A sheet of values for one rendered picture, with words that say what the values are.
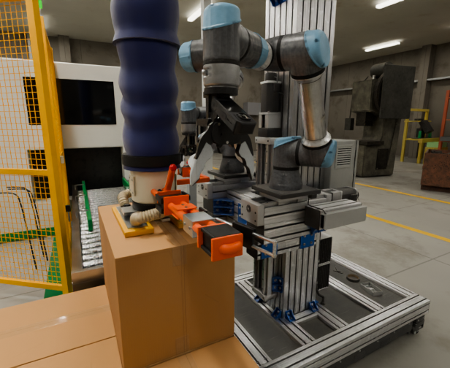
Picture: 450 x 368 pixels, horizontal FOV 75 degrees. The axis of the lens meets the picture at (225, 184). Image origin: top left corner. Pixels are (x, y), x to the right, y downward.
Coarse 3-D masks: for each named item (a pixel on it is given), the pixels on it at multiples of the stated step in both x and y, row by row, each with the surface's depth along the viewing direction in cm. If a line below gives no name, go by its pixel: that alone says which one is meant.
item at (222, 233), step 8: (216, 224) 68; (224, 224) 68; (200, 232) 66; (208, 232) 63; (216, 232) 63; (224, 232) 63; (232, 232) 63; (240, 232) 63; (200, 240) 67; (208, 240) 64; (216, 240) 60; (224, 240) 61; (232, 240) 62; (240, 240) 63; (208, 248) 65; (216, 248) 60; (216, 256) 61; (224, 256) 62; (232, 256) 63
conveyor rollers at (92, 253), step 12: (96, 192) 331; (108, 192) 335; (120, 192) 333; (84, 204) 284; (96, 204) 282; (108, 204) 286; (84, 216) 246; (96, 216) 249; (84, 228) 221; (96, 228) 224; (84, 240) 197; (96, 240) 200; (84, 252) 181; (96, 252) 184; (84, 264) 165; (96, 264) 167
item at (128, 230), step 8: (112, 208) 125; (120, 208) 123; (120, 216) 115; (128, 216) 113; (120, 224) 107; (128, 224) 104; (144, 224) 105; (128, 232) 99; (136, 232) 100; (144, 232) 101; (152, 232) 103
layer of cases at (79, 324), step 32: (96, 288) 140; (0, 320) 118; (32, 320) 118; (64, 320) 118; (96, 320) 118; (0, 352) 102; (32, 352) 102; (64, 352) 102; (96, 352) 102; (192, 352) 102; (224, 352) 102
